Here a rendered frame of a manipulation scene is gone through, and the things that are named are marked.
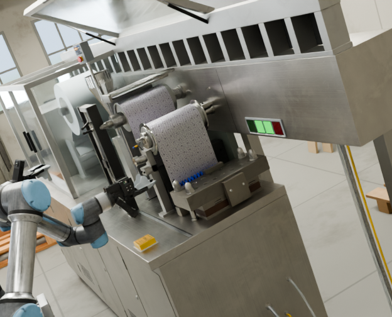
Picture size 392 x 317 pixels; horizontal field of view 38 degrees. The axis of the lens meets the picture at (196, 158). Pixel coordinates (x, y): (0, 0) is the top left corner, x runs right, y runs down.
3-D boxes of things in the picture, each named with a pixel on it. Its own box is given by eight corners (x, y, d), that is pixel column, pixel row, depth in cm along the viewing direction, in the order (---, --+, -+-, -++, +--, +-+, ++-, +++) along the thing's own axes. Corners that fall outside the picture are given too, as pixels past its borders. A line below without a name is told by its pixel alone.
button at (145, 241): (135, 246, 232) (132, 241, 232) (149, 238, 235) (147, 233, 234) (141, 251, 226) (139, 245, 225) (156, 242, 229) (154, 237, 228)
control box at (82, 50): (77, 65, 285) (69, 46, 282) (87, 61, 289) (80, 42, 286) (84, 63, 280) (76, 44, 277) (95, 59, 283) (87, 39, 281)
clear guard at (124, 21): (29, 13, 301) (29, 12, 301) (119, 35, 324) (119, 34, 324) (85, -24, 208) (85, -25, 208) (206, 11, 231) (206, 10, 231)
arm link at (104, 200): (105, 214, 228) (98, 211, 235) (115, 209, 229) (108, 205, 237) (97, 197, 226) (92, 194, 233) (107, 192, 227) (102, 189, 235)
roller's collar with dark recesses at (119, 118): (112, 129, 266) (107, 116, 264) (123, 123, 268) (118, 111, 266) (116, 129, 260) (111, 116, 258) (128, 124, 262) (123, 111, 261)
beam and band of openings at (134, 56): (70, 80, 446) (58, 52, 440) (80, 76, 449) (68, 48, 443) (333, 55, 172) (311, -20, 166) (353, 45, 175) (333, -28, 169)
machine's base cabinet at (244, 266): (73, 276, 463) (28, 180, 440) (141, 238, 487) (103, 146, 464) (230, 444, 239) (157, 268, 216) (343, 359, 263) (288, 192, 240)
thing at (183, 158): (173, 189, 245) (158, 149, 240) (218, 165, 254) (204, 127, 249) (174, 189, 245) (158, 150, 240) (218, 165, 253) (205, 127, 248)
